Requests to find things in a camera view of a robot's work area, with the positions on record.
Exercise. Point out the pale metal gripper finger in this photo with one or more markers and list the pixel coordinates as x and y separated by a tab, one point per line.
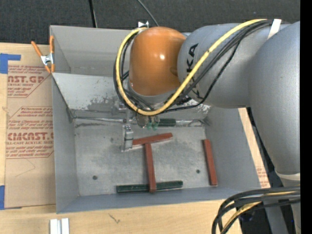
129	133
127	146

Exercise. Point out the red-brown flat block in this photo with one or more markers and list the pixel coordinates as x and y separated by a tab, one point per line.
150	167
153	139
210	162

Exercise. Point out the dark green flat block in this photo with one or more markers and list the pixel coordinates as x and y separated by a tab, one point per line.
131	188
168	122

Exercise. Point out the grey metal bin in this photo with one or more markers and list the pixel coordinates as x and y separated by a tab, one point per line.
102	160

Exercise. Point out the brown cardboard board, red print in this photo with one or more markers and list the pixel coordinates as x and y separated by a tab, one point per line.
29	130

